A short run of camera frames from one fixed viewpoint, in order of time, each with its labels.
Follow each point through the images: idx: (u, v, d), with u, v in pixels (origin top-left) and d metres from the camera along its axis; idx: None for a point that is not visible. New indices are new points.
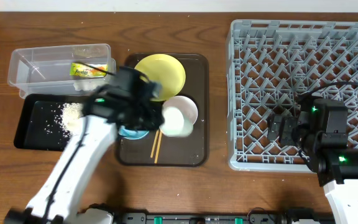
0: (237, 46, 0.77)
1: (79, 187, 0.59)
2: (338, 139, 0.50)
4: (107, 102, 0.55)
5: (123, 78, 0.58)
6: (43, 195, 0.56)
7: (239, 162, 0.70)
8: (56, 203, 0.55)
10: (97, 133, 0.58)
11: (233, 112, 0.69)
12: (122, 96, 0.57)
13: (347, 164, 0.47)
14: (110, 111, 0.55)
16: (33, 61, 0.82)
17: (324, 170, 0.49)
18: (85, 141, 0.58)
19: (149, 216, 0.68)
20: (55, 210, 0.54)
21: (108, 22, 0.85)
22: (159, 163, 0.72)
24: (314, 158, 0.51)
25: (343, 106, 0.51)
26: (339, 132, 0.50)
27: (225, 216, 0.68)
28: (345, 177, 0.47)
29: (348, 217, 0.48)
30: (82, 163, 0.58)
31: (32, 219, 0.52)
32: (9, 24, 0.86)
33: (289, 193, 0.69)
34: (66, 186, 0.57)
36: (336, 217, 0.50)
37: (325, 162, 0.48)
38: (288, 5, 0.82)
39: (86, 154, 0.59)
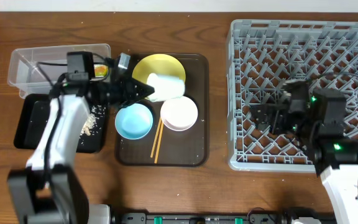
0: (237, 46, 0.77)
1: (69, 141, 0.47)
2: (336, 129, 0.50)
4: (70, 89, 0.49)
5: (76, 60, 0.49)
6: (38, 155, 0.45)
7: (239, 162, 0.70)
8: (55, 157, 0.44)
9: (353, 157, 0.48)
10: (71, 103, 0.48)
11: (233, 112, 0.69)
12: (80, 78, 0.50)
13: (341, 152, 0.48)
14: (77, 95, 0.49)
16: (33, 61, 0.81)
17: (319, 158, 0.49)
18: (65, 107, 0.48)
19: (149, 216, 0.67)
20: (53, 160, 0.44)
21: (108, 22, 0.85)
22: (159, 163, 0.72)
24: (311, 147, 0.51)
25: (343, 96, 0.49)
26: (336, 122, 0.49)
27: (225, 216, 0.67)
28: (341, 163, 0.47)
29: (345, 201, 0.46)
30: (67, 123, 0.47)
31: (30, 174, 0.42)
32: (9, 23, 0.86)
33: (289, 193, 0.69)
34: (59, 140, 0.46)
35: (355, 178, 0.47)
36: (334, 205, 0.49)
37: (321, 150, 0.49)
38: (288, 5, 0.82)
39: (69, 117, 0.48)
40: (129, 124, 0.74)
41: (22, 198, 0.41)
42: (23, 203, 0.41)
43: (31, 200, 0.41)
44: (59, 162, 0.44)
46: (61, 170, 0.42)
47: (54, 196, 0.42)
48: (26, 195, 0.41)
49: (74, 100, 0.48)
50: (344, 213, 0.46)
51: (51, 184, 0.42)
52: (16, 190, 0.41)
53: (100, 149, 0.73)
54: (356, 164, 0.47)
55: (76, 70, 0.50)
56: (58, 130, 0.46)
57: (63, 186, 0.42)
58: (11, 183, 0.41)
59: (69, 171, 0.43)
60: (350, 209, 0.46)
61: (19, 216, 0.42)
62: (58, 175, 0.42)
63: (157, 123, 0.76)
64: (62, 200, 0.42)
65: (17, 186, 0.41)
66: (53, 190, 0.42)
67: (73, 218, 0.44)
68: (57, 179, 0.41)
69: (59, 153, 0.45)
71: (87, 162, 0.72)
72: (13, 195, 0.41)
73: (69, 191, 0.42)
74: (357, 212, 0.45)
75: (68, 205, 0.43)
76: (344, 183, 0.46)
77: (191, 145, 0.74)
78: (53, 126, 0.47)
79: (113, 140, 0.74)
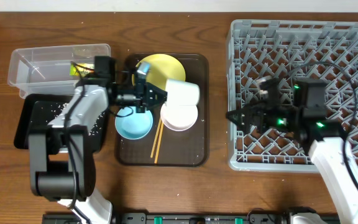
0: (237, 46, 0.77)
1: (84, 120, 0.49)
2: (319, 111, 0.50)
4: (95, 81, 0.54)
5: (102, 61, 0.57)
6: (58, 119, 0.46)
7: (239, 162, 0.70)
8: (74, 120, 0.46)
9: (337, 130, 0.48)
10: (97, 87, 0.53)
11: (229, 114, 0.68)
12: (104, 76, 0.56)
13: (325, 128, 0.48)
14: (100, 85, 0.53)
16: (33, 61, 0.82)
17: (306, 139, 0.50)
18: (87, 90, 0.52)
19: (149, 216, 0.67)
20: (72, 122, 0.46)
21: (108, 22, 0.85)
22: (159, 163, 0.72)
24: (296, 130, 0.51)
25: (322, 82, 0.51)
26: (319, 105, 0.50)
27: (225, 216, 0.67)
28: (325, 136, 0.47)
29: (335, 173, 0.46)
30: (89, 102, 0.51)
31: (50, 131, 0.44)
32: (9, 24, 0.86)
33: (289, 193, 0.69)
34: (79, 109, 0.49)
35: (339, 147, 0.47)
36: (324, 175, 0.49)
37: (306, 130, 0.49)
38: (288, 5, 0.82)
39: (93, 99, 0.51)
40: (128, 125, 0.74)
41: (40, 152, 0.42)
42: (38, 158, 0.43)
43: (46, 154, 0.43)
44: (77, 124, 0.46)
46: (78, 130, 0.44)
47: (69, 152, 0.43)
48: (43, 149, 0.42)
49: (97, 88, 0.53)
50: (334, 181, 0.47)
51: (69, 140, 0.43)
52: (35, 142, 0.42)
53: (100, 149, 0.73)
54: (339, 135, 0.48)
55: (100, 71, 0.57)
56: (81, 102, 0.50)
57: (78, 144, 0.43)
58: (32, 136, 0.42)
59: (86, 133, 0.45)
60: (342, 178, 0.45)
61: (32, 173, 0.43)
62: (76, 134, 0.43)
63: (157, 123, 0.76)
64: (76, 158, 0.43)
65: (37, 139, 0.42)
66: (68, 145, 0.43)
67: (81, 182, 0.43)
68: (74, 137, 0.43)
69: (79, 120, 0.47)
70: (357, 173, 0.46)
71: None
72: (32, 149, 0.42)
73: (84, 150, 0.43)
74: (347, 181, 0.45)
75: (81, 165, 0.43)
76: (331, 154, 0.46)
77: (191, 145, 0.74)
78: (75, 101, 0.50)
79: (113, 140, 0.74)
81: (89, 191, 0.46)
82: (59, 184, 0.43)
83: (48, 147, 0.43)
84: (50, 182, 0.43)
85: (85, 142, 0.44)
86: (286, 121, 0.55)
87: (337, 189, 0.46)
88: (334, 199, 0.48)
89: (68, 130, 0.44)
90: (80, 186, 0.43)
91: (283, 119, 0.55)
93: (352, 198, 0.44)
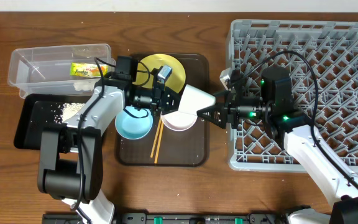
0: (237, 46, 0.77)
1: (100, 123, 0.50)
2: (286, 106, 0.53)
4: (114, 83, 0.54)
5: (124, 62, 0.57)
6: (75, 117, 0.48)
7: (239, 162, 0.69)
8: (89, 122, 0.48)
9: (302, 119, 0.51)
10: (115, 89, 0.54)
11: (201, 111, 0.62)
12: (124, 78, 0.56)
13: (292, 120, 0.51)
14: (119, 88, 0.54)
16: (33, 61, 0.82)
17: (276, 134, 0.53)
18: (107, 91, 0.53)
19: (149, 216, 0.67)
20: (87, 124, 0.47)
21: (108, 22, 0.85)
22: (159, 163, 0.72)
24: (266, 125, 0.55)
25: (287, 76, 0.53)
26: (286, 100, 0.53)
27: (225, 216, 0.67)
28: (293, 126, 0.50)
29: (307, 153, 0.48)
30: (106, 104, 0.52)
31: (63, 130, 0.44)
32: (9, 23, 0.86)
33: (290, 194, 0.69)
34: (96, 111, 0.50)
35: (307, 131, 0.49)
36: (304, 163, 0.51)
37: (275, 126, 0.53)
38: (288, 5, 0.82)
39: (110, 102, 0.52)
40: (129, 125, 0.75)
41: (50, 149, 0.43)
42: (49, 155, 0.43)
43: (56, 153, 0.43)
44: (91, 126, 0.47)
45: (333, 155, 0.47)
46: (91, 133, 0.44)
47: (79, 154, 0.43)
48: (55, 147, 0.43)
49: (115, 91, 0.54)
50: (312, 165, 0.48)
51: (81, 143, 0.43)
52: (48, 139, 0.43)
53: None
54: (304, 123, 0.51)
55: (121, 71, 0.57)
56: (98, 105, 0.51)
57: (89, 147, 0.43)
58: (46, 133, 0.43)
59: (99, 137, 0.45)
60: (316, 157, 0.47)
61: (41, 170, 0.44)
62: (89, 137, 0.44)
63: (157, 123, 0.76)
64: (84, 160, 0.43)
65: (50, 137, 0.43)
66: (79, 146, 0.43)
67: (87, 185, 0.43)
68: (87, 140, 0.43)
69: (94, 122, 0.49)
70: (329, 150, 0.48)
71: None
72: (43, 144, 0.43)
73: (93, 154, 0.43)
74: (321, 158, 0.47)
75: (88, 169, 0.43)
76: (299, 137, 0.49)
77: (191, 146, 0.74)
78: (93, 101, 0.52)
79: (113, 140, 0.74)
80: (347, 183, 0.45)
81: (95, 193, 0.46)
82: (64, 184, 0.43)
83: (60, 145, 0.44)
84: (58, 180, 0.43)
85: (97, 146, 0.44)
86: (258, 111, 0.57)
87: (317, 169, 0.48)
88: (318, 183, 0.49)
89: (80, 132, 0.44)
90: (85, 190, 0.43)
91: (253, 111, 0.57)
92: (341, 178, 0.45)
93: (330, 173, 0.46)
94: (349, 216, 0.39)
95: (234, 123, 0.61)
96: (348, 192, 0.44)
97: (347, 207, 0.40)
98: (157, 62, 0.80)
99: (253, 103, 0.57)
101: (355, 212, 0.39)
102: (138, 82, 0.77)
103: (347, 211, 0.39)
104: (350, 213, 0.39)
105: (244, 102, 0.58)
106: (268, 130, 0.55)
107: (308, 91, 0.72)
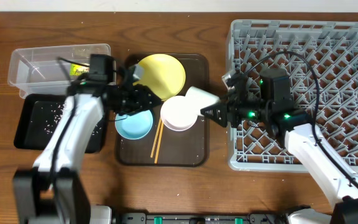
0: (237, 46, 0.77)
1: (78, 147, 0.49)
2: (286, 104, 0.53)
4: (88, 86, 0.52)
5: (98, 62, 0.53)
6: (48, 153, 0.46)
7: (239, 162, 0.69)
8: (63, 155, 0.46)
9: (303, 117, 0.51)
10: (87, 103, 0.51)
11: (212, 114, 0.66)
12: (99, 79, 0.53)
13: (293, 119, 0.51)
14: (92, 91, 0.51)
16: (33, 61, 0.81)
17: (277, 132, 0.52)
18: (79, 107, 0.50)
19: (149, 216, 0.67)
20: (61, 160, 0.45)
21: (108, 22, 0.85)
22: (159, 163, 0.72)
24: (268, 124, 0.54)
25: (285, 74, 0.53)
26: (286, 99, 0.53)
27: (225, 216, 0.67)
28: (294, 125, 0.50)
29: (308, 152, 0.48)
30: (80, 126, 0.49)
31: (36, 175, 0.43)
32: (9, 23, 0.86)
33: (290, 194, 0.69)
34: (69, 137, 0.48)
35: (308, 129, 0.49)
36: (305, 162, 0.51)
37: (277, 124, 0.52)
38: (288, 5, 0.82)
39: (84, 122, 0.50)
40: (129, 125, 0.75)
41: (26, 198, 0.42)
42: (27, 206, 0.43)
43: (34, 201, 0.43)
44: (66, 159, 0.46)
45: (335, 155, 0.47)
46: (67, 177, 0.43)
47: (58, 201, 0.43)
48: (30, 195, 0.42)
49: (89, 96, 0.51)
50: (314, 164, 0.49)
51: (56, 188, 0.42)
52: (22, 190, 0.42)
53: (100, 149, 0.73)
54: (306, 121, 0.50)
55: (95, 71, 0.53)
56: (72, 127, 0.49)
57: (66, 191, 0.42)
58: (18, 183, 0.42)
59: (76, 177, 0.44)
60: (317, 157, 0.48)
61: (22, 219, 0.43)
62: (64, 181, 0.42)
63: (157, 123, 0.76)
64: (63, 205, 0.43)
65: (23, 186, 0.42)
66: (56, 193, 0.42)
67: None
68: (63, 184, 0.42)
69: (69, 150, 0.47)
70: (331, 150, 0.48)
71: (87, 162, 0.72)
72: (18, 195, 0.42)
73: (73, 197, 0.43)
74: (322, 158, 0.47)
75: (69, 211, 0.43)
76: (300, 135, 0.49)
77: (191, 146, 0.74)
78: (66, 122, 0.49)
79: (113, 140, 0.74)
80: (348, 183, 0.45)
81: None
82: None
83: (36, 190, 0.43)
84: None
85: (76, 187, 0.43)
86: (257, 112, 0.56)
87: (318, 169, 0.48)
88: (319, 183, 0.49)
89: (56, 176, 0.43)
90: None
91: (253, 111, 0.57)
92: (342, 178, 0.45)
93: (332, 173, 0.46)
94: (350, 216, 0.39)
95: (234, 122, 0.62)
96: (350, 193, 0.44)
97: (350, 208, 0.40)
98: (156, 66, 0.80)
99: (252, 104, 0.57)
101: (356, 214, 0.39)
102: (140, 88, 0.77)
103: (348, 211, 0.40)
104: (351, 214, 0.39)
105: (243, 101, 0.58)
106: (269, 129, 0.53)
107: (308, 91, 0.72)
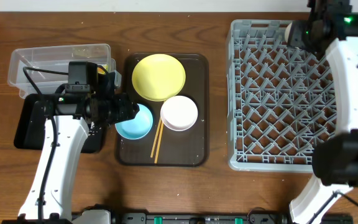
0: (237, 46, 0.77)
1: (67, 182, 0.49)
2: (344, 9, 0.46)
4: (69, 100, 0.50)
5: (79, 71, 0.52)
6: (33, 198, 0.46)
7: (239, 162, 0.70)
8: (49, 198, 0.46)
9: None
10: (71, 129, 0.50)
11: (233, 112, 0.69)
12: (81, 91, 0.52)
13: (353, 23, 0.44)
14: (75, 104, 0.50)
16: (33, 61, 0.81)
17: (327, 33, 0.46)
18: (60, 138, 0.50)
19: (149, 216, 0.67)
20: (48, 205, 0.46)
21: (108, 22, 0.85)
22: (159, 163, 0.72)
24: (318, 27, 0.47)
25: None
26: (342, 4, 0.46)
27: (225, 216, 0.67)
28: (348, 37, 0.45)
29: (345, 69, 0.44)
30: (64, 160, 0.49)
31: None
32: (9, 23, 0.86)
33: (289, 194, 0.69)
34: (54, 175, 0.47)
35: None
36: (334, 78, 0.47)
37: (330, 23, 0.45)
38: (288, 5, 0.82)
39: (68, 154, 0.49)
40: (130, 126, 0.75)
41: None
42: None
43: None
44: (54, 203, 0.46)
45: None
46: None
47: None
48: None
49: (71, 110, 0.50)
50: (342, 84, 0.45)
51: None
52: None
53: (100, 149, 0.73)
54: None
55: (77, 81, 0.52)
56: (56, 162, 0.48)
57: None
58: None
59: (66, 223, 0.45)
60: (351, 77, 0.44)
61: None
62: None
63: (157, 123, 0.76)
64: None
65: None
66: None
67: None
68: None
69: (55, 191, 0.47)
70: None
71: (87, 162, 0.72)
72: None
73: None
74: (357, 83, 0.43)
75: None
76: (347, 50, 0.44)
77: (191, 146, 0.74)
78: (48, 157, 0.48)
79: (113, 140, 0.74)
80: None
81: None
82: None
83: None
84: None
85: None
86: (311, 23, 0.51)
87: (343, 91, 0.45)
88: (337, 102, 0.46)
89: None
90: None
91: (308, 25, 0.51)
92: None
93: (355, 103, 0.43)
94: (348, 146, 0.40)
95: (302, 46, 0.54)
96: None
97: (350, 139, 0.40)
98: (157, 69, 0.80)
99: (311, 17, 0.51)
101: (357, 144, 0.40)
102: (142, 92, 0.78)
103: (349, 140, 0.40)
104: (351, 143, 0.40)
105: (312, 12, 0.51)
106: (317, 28, 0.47)
107: (309, 91, 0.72)
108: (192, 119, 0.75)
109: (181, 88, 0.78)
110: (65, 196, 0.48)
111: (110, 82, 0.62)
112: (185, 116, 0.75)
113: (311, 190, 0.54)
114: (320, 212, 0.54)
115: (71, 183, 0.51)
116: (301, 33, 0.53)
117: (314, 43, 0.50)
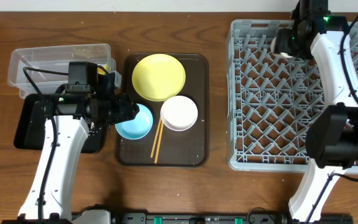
0: (237, 46, 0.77)
1: (67, 182, 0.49)
2: (323, 14, 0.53)
4: (69, 100, 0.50)
5: (79, 71, 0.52)
6: (33, 198, 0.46)
7: (239, 162, 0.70)
8: (50, 198, 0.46)
9: (340, 23, 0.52)
10: (71, 129, 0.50)
11: (233, 112, 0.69)
12: (81, 91, 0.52)
13: (330, 22, 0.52)
14: (76, 104, 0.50)
16: (33, 61, 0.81)
17: (309, 32, 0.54)
18: (60, 138, 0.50)
19: (149, 216, 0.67)
20: (48, 204, 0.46)
21: (108, 22, 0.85)
22: (159, 163, 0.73)
24: (302, 30, 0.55)
25: None
26: (322, 10, 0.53)
27: (225, 216, 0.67)
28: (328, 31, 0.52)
29: (328, 56, 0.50)
30: (64, 160, 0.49)
31: None
32: (9, 23, 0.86)
33: (290, 194, 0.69)
34: (54, 175, 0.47)
35: (338, 39, 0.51)
36: (319, 66, 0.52)
37: (311, 23, 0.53)
38: (288, 5, 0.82)
39: (68, 154, 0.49)
40: (130, 125, 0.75)
41: None
42: None
43: None
44: (54, 203, 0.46)
45: (350, 68, 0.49)
46: None
47: None
48: None
49: (71, 110, 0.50)
50: (327, 68, 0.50)
51: None
52: None
53: (100, 149, 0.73)
54: (341, 30, 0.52)
55: (77, 81, 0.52)
56: (56, 162, 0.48)
57: None
58: None
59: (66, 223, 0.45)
60: (334, 61, 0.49)
61: None
62: None
63: (157, 123, 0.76)
64: None
65: None
66: None
67: None
68: None
69: (55, 191, 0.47)
70: (350, 62, 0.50)
71: (87, 162, 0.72)
72: None
73: None
74: (339, 65, 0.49)
75: None
76: (327, 41, 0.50)
77: (191, 146, 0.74)
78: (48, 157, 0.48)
79: (113, 140, 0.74)
80: (348, 94, 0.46)
81: None
82: None
83: None
84: None
85: None
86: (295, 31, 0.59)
87: (327, 74, 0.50)
88: (323, 86, 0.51)
89: None
90: None
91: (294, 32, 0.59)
92: (345, 88, 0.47)
93: (339, 81, 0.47)
94: (336, 117, 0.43)
95: (289, 51, 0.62)
96: (346, 101, 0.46)
97: (338, 111, 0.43)
98: (156, 68, 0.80)
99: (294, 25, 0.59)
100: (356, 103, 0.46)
101: (344, 116, 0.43)
102: (142, 92, 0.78)
103: (337, 112, 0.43)
104: (339, 115, 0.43)
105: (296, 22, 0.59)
106: (301, 29, 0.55)
107: (309, 91, 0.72)
108: (192, 117, 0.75)
109: (181, 88, 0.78)
110: (65, 196, 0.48)
111: (110, 83, 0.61)
112: (185, 114, 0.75)
113: (307, 178, 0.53)
114: (319, 202, 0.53)
115: (71, 183, 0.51)
116: (288, 40, 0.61)
117: (301, 45, 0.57)
